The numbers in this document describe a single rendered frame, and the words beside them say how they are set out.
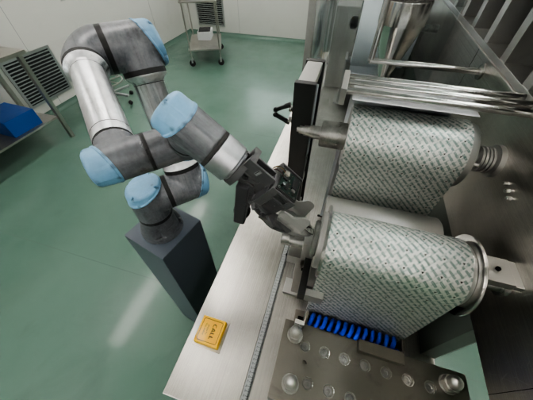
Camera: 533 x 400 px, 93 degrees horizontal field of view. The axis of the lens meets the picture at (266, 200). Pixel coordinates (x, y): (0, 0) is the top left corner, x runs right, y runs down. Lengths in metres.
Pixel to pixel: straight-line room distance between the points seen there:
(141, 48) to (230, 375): 0.87
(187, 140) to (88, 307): 1.80
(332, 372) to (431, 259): 0.33
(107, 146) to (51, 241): 2.12
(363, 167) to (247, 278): 0.51
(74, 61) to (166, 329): 1.49
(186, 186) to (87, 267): 1.53
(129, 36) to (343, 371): 0.94
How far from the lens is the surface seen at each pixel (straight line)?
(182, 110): 0.43
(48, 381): 2.07
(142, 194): 0.85
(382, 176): 0.63
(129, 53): 0.82
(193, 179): 0.87
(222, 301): 0.85
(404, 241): 0.50
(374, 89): 0.63
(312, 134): 0.64
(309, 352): 0.67
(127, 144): 0.52
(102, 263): 2.25
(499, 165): 0.71
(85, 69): 0.74
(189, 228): 1.01
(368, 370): 0.70
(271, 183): 0.44
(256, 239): 0.94
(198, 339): 0.80
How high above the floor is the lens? 1.69
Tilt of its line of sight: 48 degrees down
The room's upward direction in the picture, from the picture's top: straight up
